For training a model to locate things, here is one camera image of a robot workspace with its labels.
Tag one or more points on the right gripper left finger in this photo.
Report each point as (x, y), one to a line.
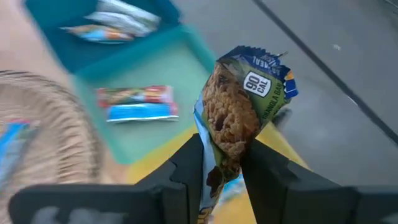
(177, 186)

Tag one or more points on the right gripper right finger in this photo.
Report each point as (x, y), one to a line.
(286, 193)

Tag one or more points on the blue green granola bar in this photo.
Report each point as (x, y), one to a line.
(236, 109)
(233, 188)

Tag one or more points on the red green granola bar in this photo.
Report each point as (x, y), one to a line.
(133, 96)

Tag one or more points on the orange print granola bar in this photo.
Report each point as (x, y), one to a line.
(99, 35)

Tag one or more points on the white green granola bar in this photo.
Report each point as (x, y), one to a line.
(121, 23)
(130, 9)

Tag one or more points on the yellow plastic bin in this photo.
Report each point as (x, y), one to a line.
(155, 161)

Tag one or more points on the teal plastic bin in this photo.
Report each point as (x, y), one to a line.
(155, 68)

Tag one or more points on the round woven straw placemat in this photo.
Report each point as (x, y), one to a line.
(62, 140)

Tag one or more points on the dark blue plastic bin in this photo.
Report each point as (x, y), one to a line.
(68, 56)

